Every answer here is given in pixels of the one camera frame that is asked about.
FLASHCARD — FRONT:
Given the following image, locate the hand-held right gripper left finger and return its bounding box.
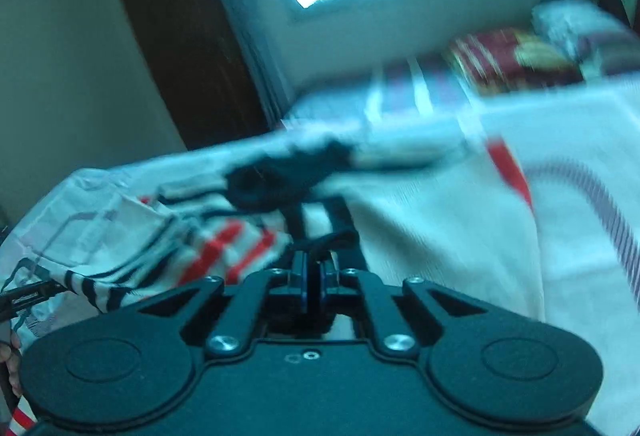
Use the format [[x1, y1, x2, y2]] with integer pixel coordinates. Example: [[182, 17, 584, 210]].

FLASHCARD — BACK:
[[132, 251, 311, 357]]

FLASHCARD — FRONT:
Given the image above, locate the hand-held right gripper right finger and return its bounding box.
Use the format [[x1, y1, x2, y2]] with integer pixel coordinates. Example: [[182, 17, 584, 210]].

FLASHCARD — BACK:
[[320, 257, 494, 358]]

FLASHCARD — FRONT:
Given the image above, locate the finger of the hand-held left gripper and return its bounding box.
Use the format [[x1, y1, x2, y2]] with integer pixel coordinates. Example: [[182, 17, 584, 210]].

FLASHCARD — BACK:
[[0, 280, 68, 321]]

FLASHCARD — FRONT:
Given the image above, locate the striped knit sweater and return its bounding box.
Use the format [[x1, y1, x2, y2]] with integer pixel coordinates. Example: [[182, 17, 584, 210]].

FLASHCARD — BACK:
[[65, 116, 548, 324]]

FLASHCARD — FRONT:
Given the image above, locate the person's left hand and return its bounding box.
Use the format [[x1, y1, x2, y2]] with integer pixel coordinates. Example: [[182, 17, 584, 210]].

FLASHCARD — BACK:
[[0, 336, 24, 399]]

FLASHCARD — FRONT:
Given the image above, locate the bed with striped sheet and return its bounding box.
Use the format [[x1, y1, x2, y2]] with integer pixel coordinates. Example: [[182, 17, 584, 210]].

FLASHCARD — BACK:
[[282, 56, 640, 129]]

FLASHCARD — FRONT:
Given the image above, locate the folded red printed blanket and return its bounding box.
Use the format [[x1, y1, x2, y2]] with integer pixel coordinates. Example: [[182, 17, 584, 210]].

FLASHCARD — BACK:
[[447, 28, 586, 98]]

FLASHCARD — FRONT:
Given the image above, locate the white patterned bedspread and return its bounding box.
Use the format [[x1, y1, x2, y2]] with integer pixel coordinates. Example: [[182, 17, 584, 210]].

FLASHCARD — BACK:
[[0, 81, 640, 436]]

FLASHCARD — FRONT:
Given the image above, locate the striped pillow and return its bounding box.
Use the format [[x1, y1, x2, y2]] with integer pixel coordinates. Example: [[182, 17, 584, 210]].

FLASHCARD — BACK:
[[531, 0, 640, 78]]

